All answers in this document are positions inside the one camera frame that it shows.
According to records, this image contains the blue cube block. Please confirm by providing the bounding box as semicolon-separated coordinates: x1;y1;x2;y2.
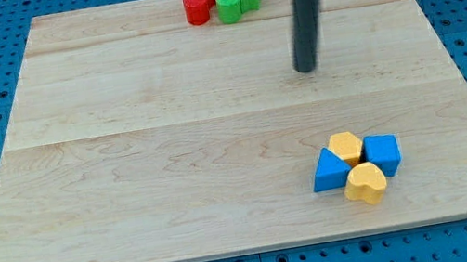
361;134;402;177

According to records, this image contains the green cylinder block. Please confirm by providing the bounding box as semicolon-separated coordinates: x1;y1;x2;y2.
215;0;242;24

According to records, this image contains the yellow hexagon block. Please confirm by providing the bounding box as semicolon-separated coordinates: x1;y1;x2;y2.
328;131;362;167

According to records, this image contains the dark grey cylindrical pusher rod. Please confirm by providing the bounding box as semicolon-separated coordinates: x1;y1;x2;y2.
292;0;320;73

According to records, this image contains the yellow heart block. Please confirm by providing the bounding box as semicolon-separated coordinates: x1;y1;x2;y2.
344;162;388;205

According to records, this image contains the blue triangle block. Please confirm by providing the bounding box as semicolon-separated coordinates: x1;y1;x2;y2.
313;148;351;192

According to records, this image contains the light wooden board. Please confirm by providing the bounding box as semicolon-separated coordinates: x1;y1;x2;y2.
0;0;467;262

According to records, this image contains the red cylinder block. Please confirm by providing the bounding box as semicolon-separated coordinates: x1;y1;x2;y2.
182;0;211;26

